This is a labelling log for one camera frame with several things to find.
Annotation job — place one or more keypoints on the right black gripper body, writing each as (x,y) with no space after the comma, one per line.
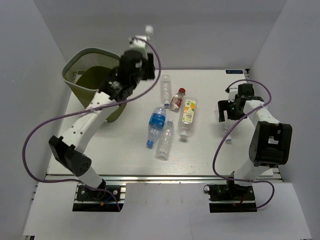
(234,113)

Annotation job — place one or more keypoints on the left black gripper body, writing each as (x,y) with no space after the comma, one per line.
(138,77)

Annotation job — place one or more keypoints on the small clear bottle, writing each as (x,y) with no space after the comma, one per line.
(224,128)

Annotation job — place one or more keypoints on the orange label white cap bottle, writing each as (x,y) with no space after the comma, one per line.
(187,116)

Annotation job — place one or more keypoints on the blue label blue cap bottle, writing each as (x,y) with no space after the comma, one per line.
(155,126)

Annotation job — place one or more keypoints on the clear bottle white cap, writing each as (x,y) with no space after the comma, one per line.
(165,140)

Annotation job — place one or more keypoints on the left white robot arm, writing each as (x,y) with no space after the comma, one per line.
(69,148)

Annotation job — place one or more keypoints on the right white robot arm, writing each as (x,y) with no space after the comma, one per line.
(271,140)

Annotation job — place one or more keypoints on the green mesh waste bin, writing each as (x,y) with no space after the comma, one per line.
(86,72)

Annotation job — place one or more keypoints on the clear bottle blue-white cap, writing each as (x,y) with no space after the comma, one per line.
(165,90)

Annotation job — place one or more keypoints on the blue corner label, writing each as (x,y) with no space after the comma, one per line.
(234,71)

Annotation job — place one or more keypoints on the red cap red label bottle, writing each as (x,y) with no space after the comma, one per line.
(177,100)

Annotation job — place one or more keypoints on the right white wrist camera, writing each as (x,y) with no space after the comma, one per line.
(232,93)

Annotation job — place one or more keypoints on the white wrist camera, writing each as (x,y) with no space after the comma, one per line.
(232,93)
(138,43)

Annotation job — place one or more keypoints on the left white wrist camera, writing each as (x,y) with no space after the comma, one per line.
(138,43)

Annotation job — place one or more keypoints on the aluminium table edge rail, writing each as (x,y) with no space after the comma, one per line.
(276,177)

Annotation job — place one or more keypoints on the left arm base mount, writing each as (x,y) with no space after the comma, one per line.
(86,200)

